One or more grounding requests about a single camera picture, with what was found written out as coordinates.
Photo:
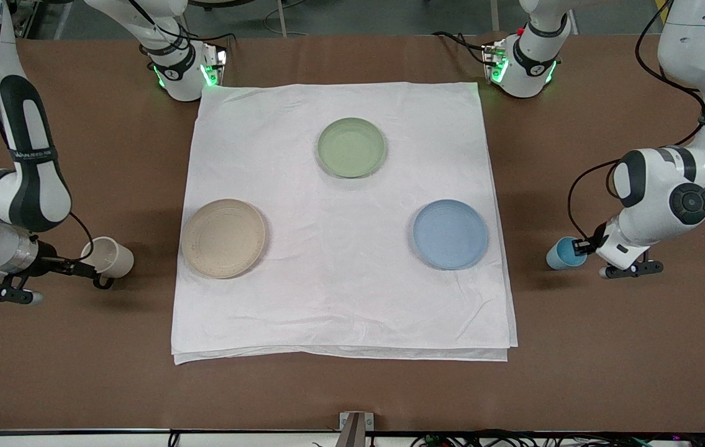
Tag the white table cloth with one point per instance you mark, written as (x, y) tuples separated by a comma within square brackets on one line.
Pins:
[(340, 298)]

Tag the blue round plate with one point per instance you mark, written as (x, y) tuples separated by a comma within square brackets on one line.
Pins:
[(450, 234)]

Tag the green round plate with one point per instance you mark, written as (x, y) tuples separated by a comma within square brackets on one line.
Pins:
[(351, 148)]

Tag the aluminium frame rack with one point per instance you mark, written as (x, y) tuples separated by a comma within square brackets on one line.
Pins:
[(23, 22)]

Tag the blue cup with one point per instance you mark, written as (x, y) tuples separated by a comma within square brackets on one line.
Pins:
[(558, 257)]

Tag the dark round pedestal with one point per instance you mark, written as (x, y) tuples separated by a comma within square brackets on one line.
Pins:
[(222, 3)]

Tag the grey metal table edge bracket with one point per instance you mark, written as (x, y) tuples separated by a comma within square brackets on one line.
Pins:
[(355, 428)]

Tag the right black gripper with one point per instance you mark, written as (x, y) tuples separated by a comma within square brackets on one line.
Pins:
[(48, 259)]

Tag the beige grey round plate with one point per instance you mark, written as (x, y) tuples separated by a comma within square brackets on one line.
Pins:
[(223, 239)]

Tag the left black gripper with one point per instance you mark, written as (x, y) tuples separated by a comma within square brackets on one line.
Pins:
[(594, 239)]

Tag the left white Franka robot arm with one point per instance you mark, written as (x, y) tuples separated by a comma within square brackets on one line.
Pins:
[(656, 186)]

